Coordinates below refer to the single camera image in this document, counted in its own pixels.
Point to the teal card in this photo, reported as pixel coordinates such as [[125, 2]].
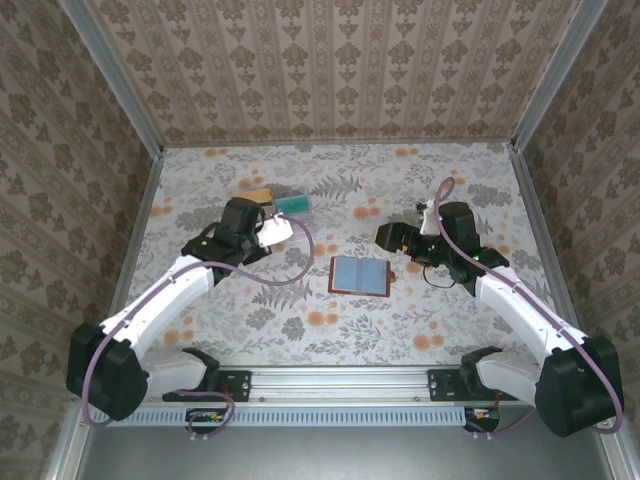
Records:
[[294, 203]]

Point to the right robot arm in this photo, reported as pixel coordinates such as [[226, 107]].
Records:
[[520, 310]]

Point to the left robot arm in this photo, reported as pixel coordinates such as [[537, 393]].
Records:
[[165, 295]]

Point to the yellow striped sponge block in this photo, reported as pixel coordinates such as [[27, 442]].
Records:
[[252, 194]]

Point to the clear acrylic box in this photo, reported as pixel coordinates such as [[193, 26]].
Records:
[[300, 215]]

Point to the floral tablecloth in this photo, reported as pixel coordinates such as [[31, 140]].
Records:
[[350, 340]]

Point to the black connector board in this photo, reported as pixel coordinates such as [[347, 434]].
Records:
[[207, 417], [482, 417]]

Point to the grey metal panel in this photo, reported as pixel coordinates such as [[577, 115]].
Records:
[[325, 455]]

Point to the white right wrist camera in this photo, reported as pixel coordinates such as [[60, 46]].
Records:
[[426, 220]]

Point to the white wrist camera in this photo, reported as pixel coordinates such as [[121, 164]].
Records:
[[276, 231], [426, 220]]

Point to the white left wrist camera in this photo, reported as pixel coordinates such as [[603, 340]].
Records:
[[276, 231]]

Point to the aluminium side rail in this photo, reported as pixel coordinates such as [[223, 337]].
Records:
[[545, 225], [135, 225]]

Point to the long aluminium base rail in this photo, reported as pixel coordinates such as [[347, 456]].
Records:
[[340, 382]]

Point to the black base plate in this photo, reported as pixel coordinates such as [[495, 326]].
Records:
[[445, 385], [235, 385]]

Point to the aluminium frame post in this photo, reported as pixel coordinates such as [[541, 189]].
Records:
[[555, 75], [110, 75]]

